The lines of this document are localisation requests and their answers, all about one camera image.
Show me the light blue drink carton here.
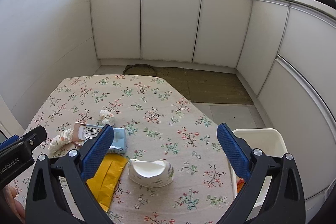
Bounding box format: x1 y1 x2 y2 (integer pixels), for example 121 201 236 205
73 122 127 155

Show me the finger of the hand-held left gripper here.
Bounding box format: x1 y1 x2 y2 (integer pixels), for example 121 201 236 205
0 135 19 151
18 126 48 152

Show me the brown floor mat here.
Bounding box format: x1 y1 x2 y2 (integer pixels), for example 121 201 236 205
184 68 255 104

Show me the white kitchen base cabinet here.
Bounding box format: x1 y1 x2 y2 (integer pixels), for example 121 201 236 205
88 0 254 68

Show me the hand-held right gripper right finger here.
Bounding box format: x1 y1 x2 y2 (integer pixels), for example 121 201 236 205
217 123 306 224

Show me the white drawer cabinet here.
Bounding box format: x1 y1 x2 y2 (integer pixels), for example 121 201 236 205
236 0 336 201

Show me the white plastic bin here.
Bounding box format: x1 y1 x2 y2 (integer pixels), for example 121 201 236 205
230 128 286 216

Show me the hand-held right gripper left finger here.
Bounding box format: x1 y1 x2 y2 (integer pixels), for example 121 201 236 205
25 124 116 224

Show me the round dark floor mat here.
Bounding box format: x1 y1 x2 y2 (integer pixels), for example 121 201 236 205
123 64 157 77

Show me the floral paper cup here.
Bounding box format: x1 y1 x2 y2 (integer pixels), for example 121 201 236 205
128 158 174 188

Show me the green woven floor mat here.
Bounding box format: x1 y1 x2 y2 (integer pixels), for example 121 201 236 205
155 67 191 100

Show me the printed tissue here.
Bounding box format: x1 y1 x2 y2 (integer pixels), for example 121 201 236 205
98 109 116 126
49 128 73 152

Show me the person's left hand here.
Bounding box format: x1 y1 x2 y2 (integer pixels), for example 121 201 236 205
0 185 26 224

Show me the yellow paper sheet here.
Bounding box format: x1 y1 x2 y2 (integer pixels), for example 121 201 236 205
86 154 129 211

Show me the floral tablecloth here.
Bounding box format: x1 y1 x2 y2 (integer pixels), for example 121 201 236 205
14 74 237 224

